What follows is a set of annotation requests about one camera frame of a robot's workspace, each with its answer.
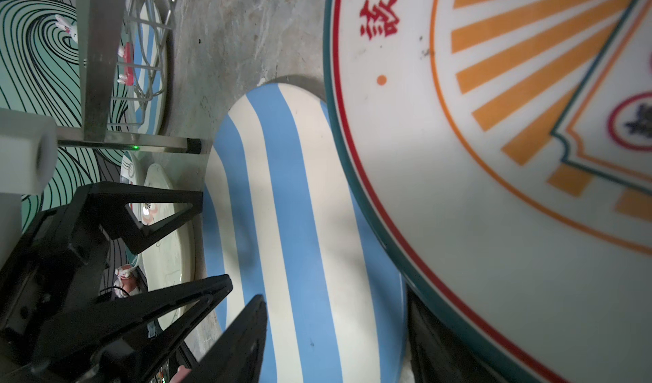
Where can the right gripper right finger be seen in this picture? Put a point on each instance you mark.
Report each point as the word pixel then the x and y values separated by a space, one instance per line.
pixel 238 354

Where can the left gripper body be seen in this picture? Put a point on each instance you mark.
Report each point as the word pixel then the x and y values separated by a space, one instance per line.
pixel 57 266

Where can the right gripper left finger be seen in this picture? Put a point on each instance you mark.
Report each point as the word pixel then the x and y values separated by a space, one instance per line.
pixel 88 345

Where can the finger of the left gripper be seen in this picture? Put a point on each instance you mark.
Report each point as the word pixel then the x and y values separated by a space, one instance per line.
pixel 112 203

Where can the blue striped plate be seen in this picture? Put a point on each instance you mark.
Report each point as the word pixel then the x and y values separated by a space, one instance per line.
pixel 280 219
pixel 143 76

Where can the orange sunburst plate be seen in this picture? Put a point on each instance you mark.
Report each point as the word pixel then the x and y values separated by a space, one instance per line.
pixel 501 150

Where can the cream plate floral drawing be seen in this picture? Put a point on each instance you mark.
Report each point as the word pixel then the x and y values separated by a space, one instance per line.
pixel 171 260

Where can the steel wire dish rack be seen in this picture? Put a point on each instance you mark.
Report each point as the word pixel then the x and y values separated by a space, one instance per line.
pixel 99 24

